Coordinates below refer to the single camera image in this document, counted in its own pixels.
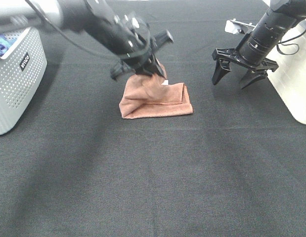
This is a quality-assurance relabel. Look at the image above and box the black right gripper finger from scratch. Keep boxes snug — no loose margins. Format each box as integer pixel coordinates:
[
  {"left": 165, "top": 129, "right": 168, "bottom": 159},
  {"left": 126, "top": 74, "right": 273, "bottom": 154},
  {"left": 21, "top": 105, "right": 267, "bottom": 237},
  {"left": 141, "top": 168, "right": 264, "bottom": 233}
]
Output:
[
  {"left": 212, "top": 59, "right": 231, "bottom": 85},
  {"left": 240, "top": 70, "right": 268, "bottom": 89}
]

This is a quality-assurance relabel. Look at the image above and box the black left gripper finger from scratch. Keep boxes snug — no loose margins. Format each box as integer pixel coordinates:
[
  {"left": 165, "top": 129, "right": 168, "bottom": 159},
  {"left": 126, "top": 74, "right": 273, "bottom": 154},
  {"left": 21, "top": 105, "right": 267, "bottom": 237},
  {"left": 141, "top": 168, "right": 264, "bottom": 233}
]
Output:
[
  {"left": 149, "top": 55, "right": 165, "bottom": 78},
  {"left": 135, "top": 63, "right": 155, "bottom": 76}
]

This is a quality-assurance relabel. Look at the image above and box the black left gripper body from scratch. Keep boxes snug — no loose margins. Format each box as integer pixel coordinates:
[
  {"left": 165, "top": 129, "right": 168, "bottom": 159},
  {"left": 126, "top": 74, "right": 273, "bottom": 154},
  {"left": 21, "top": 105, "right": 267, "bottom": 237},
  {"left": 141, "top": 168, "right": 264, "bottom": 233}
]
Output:
[{"left": 110, "top": 30, "right": 174, "bottom": 79}]

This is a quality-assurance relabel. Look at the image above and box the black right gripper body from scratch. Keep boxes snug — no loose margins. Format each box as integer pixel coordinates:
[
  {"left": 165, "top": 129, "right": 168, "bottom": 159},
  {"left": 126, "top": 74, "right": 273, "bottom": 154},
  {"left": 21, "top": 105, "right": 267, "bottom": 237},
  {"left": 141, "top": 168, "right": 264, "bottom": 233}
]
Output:
[{"left": 212, "top": 48, "right": 278, "bottom": 73}]

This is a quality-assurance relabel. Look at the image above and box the brown microfiber towel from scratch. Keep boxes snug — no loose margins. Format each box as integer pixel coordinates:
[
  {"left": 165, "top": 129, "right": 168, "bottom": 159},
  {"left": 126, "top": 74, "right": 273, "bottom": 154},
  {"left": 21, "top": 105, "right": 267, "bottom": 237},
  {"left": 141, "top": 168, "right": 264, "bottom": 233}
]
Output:
[{"left": 119, "top": 74, "right": 193, "bottom": 119}]

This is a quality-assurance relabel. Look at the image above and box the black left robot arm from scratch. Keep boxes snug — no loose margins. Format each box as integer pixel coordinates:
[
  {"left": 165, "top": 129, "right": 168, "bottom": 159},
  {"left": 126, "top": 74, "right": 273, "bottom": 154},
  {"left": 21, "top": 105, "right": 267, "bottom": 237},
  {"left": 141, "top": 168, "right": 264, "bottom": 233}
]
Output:
[{"left": 0, "top": 0, "right": 173, "bottom": 79}]

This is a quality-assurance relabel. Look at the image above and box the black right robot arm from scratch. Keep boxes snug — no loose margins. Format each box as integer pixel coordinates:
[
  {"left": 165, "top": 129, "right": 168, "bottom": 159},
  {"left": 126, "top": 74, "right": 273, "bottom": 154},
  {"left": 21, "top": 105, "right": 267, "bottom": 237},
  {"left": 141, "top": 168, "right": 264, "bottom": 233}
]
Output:
[{"left": 212, "top": 0, "right": 306, "bottom": 88}]

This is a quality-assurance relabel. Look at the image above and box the white plastic basket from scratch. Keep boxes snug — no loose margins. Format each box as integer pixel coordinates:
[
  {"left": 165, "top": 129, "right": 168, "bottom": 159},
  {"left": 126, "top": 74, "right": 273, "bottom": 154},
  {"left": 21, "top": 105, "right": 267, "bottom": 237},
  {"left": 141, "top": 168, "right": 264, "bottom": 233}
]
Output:
[{"left": 267, "top": 33, "right": 306, "bottom": 124}]

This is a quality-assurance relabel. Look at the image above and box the black table mat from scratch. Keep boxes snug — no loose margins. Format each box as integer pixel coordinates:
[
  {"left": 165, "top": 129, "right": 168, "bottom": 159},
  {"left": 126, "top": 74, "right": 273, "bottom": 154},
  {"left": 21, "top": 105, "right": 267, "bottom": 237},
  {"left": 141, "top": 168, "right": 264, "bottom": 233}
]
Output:
[{"left": 0, "top": 0, "right": 306, "bottom": 237}]

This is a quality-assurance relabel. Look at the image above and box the grey perforated laundry basket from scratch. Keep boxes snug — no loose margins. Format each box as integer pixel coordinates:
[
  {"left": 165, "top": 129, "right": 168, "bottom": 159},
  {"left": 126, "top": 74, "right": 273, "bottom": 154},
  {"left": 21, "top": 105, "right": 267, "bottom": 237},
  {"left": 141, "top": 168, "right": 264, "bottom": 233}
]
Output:
[{"left": 0, "top": 27, "right": 47, "bottom": 135}]

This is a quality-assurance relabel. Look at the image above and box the blue cloth in basket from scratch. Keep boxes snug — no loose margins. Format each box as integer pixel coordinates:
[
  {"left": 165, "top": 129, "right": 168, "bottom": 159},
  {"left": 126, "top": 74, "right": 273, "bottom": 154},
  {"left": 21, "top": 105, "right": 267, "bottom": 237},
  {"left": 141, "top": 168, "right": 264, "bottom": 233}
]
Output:
[{"left": 0, "top": 35, "right": 11, "bottom": 57}]

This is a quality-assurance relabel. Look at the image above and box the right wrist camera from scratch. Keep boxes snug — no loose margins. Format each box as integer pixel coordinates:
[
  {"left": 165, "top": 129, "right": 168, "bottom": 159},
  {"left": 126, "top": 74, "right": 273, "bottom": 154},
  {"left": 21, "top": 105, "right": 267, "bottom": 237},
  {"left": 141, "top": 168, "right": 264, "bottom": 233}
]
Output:
[{"left": 224, "top": 19, "right": 256, "bottom": 35}]

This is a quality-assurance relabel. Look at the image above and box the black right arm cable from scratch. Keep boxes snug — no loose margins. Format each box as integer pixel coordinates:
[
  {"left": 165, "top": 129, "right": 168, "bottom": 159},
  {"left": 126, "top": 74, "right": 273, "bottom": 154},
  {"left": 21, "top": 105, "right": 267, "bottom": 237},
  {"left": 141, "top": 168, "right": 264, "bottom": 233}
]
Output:
[{"left": 276, "top": 17, "right": 306, "bottom": 56}]

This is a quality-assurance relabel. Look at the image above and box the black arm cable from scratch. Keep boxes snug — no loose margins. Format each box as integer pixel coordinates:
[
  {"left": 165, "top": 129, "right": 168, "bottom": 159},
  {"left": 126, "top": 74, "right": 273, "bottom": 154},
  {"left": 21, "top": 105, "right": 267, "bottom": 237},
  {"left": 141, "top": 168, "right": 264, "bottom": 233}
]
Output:
[
  {"left": 276, "top": 17, "right": 306, "bottom": 56},
  {"left": 25, "top": 0, "right": 152, "bottom": 61}
]

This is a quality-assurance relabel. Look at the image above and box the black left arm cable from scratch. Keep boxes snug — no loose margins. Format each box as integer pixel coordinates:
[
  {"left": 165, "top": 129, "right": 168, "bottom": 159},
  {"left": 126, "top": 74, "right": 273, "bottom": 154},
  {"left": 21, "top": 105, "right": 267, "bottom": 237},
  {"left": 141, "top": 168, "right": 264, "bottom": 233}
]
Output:
[{"left": 25, "top": 0, "right": 152, "bottom": 61}]

